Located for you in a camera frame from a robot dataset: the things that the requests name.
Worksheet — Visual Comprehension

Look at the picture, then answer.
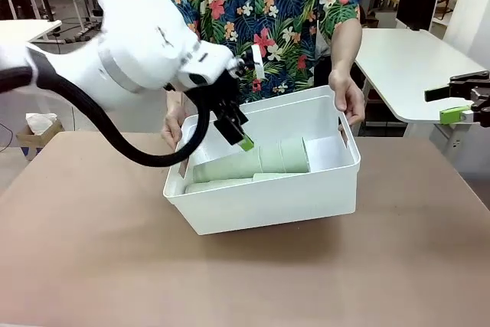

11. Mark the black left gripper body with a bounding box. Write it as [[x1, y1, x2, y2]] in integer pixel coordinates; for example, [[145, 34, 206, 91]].
[[183, 70, 242, 117]]

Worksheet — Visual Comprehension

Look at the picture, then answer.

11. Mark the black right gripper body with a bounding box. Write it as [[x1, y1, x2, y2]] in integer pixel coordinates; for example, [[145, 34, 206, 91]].
[[470, 87, 490, 111]]

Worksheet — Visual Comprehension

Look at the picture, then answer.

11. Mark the light green plastic cup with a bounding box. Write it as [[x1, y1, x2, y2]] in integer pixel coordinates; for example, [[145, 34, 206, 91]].
[[185, 178, 256, 195], [279, 136, 312, 173], [192, 146, 263, 183], [251, 172, 305, 183], [258, 139, 284, 174]]

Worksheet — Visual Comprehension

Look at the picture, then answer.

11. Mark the white plastic storage basket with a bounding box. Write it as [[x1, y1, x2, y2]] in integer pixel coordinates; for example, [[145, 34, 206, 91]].
[[162, 84, 362, 236]]

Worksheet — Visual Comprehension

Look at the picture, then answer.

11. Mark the person's left forearm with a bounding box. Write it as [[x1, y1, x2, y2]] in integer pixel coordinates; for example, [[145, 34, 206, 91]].
[[329, 16, 364, 75]]

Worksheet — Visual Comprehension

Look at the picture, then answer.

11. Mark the person's right hand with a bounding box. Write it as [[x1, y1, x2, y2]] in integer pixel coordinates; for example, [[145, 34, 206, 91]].
[[160, 89, 188, 150]]

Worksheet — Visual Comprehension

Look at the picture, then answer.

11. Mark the person's left hand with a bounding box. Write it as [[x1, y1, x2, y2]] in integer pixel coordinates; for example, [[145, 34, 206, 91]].
[[328, 69, 367, 127]]

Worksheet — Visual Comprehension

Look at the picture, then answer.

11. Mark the white side table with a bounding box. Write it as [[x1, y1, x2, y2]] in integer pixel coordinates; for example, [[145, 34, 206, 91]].
[[354, 27, 490, 140]]

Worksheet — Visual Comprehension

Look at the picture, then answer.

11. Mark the person in floral shirt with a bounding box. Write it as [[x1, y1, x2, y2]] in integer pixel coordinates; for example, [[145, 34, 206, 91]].
[[166, 0, 361, 104]]

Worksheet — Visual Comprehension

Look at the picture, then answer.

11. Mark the cardboard box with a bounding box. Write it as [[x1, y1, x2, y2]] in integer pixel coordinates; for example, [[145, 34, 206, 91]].
[[15, 118, 65, 162]]

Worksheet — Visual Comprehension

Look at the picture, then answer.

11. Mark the crumpled white paper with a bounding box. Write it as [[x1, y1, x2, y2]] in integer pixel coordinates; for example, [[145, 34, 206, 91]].
[[25, 112, 58, 136]]

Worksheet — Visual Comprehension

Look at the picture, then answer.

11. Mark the white table with grey leg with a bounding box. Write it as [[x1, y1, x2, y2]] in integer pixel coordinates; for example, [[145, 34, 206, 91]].
[[0, 19, 63, 51]]

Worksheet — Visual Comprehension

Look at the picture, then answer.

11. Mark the black corrugated cable hose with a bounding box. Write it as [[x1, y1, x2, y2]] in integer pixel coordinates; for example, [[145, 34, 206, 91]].
[[0, 66, 211, 169]]

